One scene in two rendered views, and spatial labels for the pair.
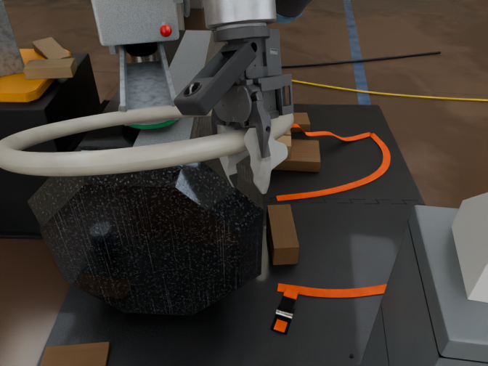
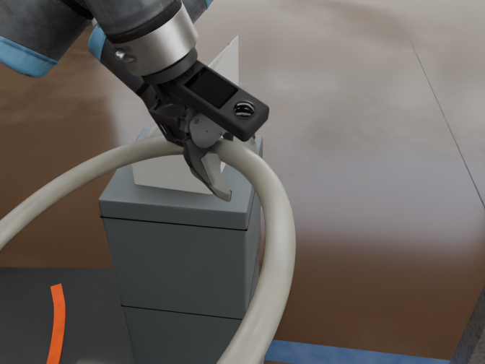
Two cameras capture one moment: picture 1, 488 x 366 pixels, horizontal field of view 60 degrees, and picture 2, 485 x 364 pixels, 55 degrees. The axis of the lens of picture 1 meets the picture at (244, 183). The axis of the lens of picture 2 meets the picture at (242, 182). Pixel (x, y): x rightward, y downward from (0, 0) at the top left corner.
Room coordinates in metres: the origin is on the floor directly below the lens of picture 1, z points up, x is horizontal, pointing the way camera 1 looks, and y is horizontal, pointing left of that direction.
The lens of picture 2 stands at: (0.45, 0.53, 1.61)
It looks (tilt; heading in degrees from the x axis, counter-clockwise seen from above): 36 degrees down; 270
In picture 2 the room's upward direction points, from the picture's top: straight up
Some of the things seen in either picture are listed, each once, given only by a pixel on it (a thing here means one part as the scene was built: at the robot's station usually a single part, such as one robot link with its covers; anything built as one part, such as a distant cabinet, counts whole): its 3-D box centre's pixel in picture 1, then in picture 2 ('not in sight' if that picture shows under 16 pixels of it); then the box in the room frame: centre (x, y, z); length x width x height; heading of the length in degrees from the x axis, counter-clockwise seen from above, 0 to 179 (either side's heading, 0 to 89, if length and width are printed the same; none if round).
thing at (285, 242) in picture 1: (281, 233); not in sight; (1.48, -0.19, 0.07); 0.30 x 0.12 x 0.12; 4
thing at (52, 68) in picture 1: (51, 68); not in sight; (1.79, 0.86, 0.81); 0.20 x 0.10 x 0.05; 97
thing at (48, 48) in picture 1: (51, 49); not in sight; (2.01, 0.94, 0.80); 0.20 x 0.10 x 0.05; 43
